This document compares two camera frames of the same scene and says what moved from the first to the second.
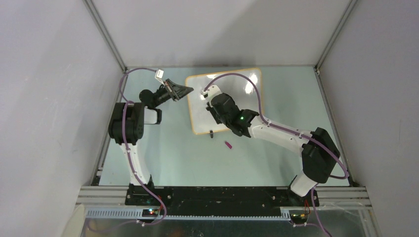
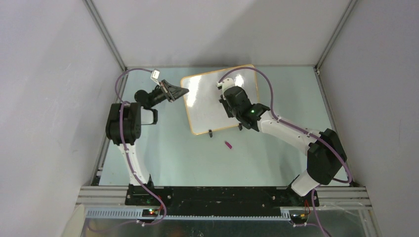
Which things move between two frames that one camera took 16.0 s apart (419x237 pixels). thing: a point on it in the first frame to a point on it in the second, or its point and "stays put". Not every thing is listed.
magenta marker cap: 228,145 stays put
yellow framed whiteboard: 244,86 stays put
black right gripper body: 219,119 to 231,112
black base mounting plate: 217,201 stays put
